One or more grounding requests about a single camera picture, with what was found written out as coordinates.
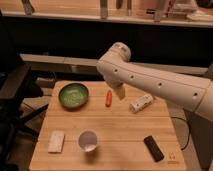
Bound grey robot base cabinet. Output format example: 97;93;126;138
184;110;213;171

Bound beige sponge block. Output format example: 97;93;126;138
48;131;65;153

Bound green ceramic bowl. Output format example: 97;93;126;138
58;83;89;109

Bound black chair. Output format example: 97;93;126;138
0;54;47;151

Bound black cable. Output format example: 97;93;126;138
172;115;192;151

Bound orange carrot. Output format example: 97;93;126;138
105;90;112;107

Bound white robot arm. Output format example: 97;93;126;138
96;42;213;122

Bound black remote control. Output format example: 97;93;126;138
144;136;164;162

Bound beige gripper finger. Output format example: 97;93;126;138
115;85;125;100

